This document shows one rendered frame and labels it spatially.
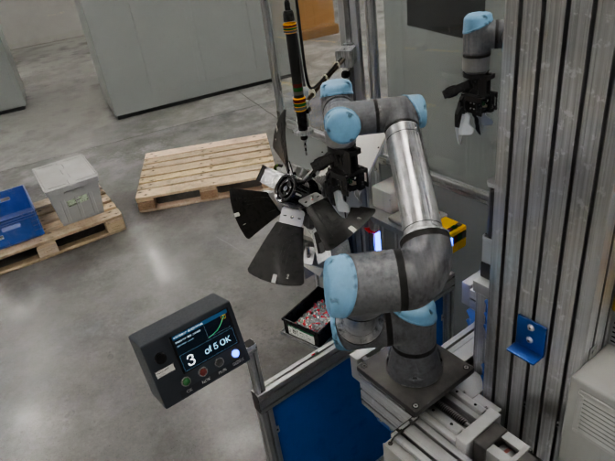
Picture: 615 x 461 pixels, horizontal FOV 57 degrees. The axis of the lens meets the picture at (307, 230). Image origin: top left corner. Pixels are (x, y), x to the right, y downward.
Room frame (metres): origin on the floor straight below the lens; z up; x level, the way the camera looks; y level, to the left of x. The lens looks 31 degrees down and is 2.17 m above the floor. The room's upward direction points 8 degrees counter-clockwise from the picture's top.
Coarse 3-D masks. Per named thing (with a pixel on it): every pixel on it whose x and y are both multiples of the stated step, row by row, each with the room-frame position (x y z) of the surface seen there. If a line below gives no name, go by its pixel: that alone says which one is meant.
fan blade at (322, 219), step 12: (312, 204) 1.82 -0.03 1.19; (324, 204) 1.82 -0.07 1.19; (312, 216) 1.76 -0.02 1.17; (324, 216) 1.75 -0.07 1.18; (336, 216) 1.73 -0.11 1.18; (348, 216) 1.72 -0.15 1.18; (324, 228) 1.70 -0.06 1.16; (336, 228) 1.68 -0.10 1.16; (360, 228) 1.65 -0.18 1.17; (324, 240) 1.65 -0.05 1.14; (336, 240) 1.64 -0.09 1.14
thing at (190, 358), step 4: (192, 348) 1.13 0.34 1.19; (196, 348) 1.14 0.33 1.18; (188, 352) 1.12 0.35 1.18; (192, 352) 1.13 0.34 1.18; (196, 352) 1.13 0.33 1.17; (180, 356) 1.11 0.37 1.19; (184, 356) 1.12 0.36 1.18; (188, 356) 1.12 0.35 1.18; (192, 356) 1.13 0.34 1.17; (196, 356) 1.13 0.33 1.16; (184, 360) 1.11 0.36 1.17; (188, 360) 1.12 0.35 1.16; (192, 360) 1.12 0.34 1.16; (196, 360) 1.12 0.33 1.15; (200, 360) 1.13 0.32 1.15; (184, 364) 1.11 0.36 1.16; (188, 364) 1.11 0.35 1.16; (192, 364) 1.12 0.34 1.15; (196, 364) 1.12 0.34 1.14; (184, 368) 1.10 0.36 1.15; (188, 368) 1.11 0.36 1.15; (192, 368) 1.11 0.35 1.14
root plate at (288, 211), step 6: (282, 210) 1.90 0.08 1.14; (288, 210) 1.90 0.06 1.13; (294, 210) 1.90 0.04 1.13; (300, 210) 1.90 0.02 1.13; (282, 216) 1.89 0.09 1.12; (288, 216) 1.89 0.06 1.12; (294, 216) 1.89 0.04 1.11; (300, 216) 1.89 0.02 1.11; (282, 222) 1.87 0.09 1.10; (288, 222) 1.88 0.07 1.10; (294, 222) 1.88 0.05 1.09; (300, 222) 1.88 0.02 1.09
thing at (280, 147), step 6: (282, 114) 2.20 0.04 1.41; (282, 120) 2.18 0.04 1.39; (282, 126) 2.16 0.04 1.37; (276, 132) 2.23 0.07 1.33; (282, 132) 2.15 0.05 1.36; (276, 138) 2.22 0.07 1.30; (282, 138) 2.13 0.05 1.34; (276, 144) 2.23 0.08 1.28; (282, 144) 2.12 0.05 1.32; (276, 150) 2.24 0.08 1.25; (282, 150) 2.12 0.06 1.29; (282, 156) 2.16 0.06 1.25; (288, 168) 2.06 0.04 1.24
